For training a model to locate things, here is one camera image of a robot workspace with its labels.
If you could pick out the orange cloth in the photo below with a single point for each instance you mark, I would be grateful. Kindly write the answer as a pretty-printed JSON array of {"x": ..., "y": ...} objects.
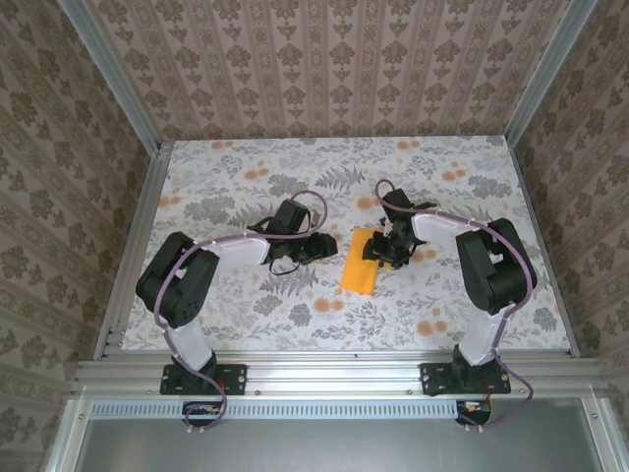
[{"x": 356, "y": 280}]

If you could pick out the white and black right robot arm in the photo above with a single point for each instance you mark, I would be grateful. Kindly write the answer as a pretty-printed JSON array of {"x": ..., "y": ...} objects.
[{"x": 479, "y": 339}]

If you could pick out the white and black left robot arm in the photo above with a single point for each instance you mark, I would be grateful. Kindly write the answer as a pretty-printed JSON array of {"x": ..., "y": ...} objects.
[{"x": 191, "y": 344}]

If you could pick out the grey sheet metal panel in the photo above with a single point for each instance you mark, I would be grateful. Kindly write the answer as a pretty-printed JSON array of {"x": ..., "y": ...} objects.
[{"x": 319, "y": 447}]

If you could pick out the floral patterned table cover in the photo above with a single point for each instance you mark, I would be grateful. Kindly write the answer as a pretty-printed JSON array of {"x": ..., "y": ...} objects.
[{"x": 344, "y": 319}]

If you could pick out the small black connector board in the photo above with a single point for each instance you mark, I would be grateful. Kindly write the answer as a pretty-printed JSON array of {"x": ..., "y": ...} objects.
[
  {"x": 199, "y": 417},
  {"x": 474, "y": 415}
]

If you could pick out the aluminium cross rail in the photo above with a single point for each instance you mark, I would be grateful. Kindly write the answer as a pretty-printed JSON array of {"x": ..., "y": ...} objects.
[{"x": 319, "y": 373}]

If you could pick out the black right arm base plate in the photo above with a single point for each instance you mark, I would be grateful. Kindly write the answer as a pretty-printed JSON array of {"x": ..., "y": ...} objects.
[{"x": 432, "y": 378}]

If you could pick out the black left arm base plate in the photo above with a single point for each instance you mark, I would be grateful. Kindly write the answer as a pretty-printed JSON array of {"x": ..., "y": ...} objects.
[{"x": 236, "y": 378}]

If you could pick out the aluminium side rail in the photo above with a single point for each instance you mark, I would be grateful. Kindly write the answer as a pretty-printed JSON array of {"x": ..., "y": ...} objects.
[
  {"x": 543, "y": 246},
  {"x": 146, "y": 196}
]

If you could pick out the aluminium corner post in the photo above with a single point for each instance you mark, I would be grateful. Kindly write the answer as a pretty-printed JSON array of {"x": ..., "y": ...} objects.
[
  {"x": 114, "y": 74},
  {"x": 545, "y": 74}
]

